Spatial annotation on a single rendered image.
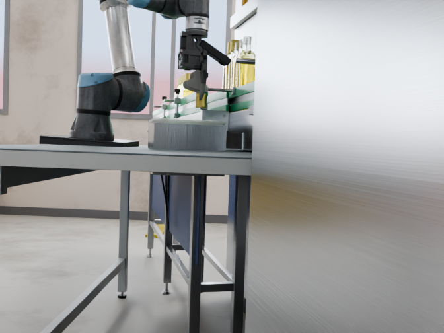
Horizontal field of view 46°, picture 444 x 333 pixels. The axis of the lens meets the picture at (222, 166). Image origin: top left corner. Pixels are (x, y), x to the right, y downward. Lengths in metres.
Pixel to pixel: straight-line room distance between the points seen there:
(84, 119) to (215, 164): 0.88
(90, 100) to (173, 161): 0.84
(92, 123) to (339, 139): 1.27
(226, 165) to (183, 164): 0.08
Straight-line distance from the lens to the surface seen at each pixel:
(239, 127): 1.67
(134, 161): 1.03
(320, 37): 0.70
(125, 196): 2.59
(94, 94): 1.81
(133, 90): 1.90
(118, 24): 2.01
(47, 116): 5.37
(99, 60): 5.24
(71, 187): 5.30
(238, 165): 1.01
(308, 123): 0.72
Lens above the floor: 0.78
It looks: 3 degrees down
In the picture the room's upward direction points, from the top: 2 degrees clockwise
